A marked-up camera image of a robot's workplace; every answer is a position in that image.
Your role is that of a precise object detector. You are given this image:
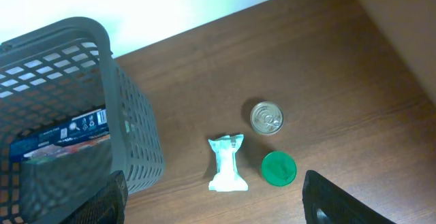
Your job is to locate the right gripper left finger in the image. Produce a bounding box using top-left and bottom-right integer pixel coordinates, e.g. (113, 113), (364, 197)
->
(61, 170), (128, 224)

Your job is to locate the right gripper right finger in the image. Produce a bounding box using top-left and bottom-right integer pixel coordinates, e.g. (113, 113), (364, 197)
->
(302, 170), (394, 224)

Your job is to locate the green lid glass jar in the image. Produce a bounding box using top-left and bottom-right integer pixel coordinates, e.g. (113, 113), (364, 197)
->
(261, 150), (297, 187)

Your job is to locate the blue cardboard food box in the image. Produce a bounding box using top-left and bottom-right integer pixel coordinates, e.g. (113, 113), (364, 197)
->
(10, 108), (110, 164)

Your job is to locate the grey plastic shopping basket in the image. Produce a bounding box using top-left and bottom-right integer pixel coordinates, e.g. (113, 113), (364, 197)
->
(1, 17), (165, 223)

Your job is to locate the white green wrapped packet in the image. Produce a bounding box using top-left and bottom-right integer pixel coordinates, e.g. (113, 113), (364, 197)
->
(208, 134), (249, 192)

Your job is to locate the silver top tin can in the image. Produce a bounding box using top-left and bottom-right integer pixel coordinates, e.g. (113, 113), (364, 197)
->
(250, 101), (284, 135)

